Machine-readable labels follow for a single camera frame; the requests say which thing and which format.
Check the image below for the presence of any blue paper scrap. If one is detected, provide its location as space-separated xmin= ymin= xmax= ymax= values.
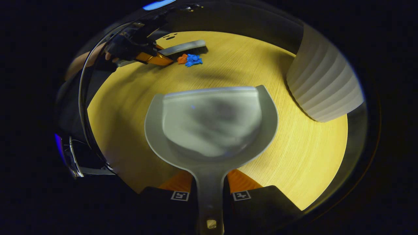
xmin=185 ymin=54 xmax=203 ymax=67

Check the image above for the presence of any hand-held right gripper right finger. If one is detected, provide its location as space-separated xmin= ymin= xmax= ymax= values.
xmin=224 ymin=169 xmax=303 ymax=235

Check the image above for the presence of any silver metal frame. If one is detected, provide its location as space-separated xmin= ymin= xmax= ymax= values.
xmin=67 ymin=136 xmax=116 ymax=178

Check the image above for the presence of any white dustpan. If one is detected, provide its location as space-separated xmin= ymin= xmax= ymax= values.
xmin=144 ymin=85 xmax=279 ymax=235

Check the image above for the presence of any white ribbed garbage bin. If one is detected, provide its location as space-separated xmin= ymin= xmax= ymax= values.
xmin=286 ymin=23 xmax=364 ymax=123

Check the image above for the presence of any wooden desktop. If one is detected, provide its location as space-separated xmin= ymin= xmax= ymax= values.
xmin=87 ymin=31 xmax=348 ymax=211

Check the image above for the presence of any small white broom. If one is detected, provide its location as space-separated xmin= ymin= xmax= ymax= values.
xmin=116 ymin=40 xmax=207 ymax=67

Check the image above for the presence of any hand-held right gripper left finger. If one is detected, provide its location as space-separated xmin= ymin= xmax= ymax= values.
xmin=139 ymin=170 xmax=201 ymax=235

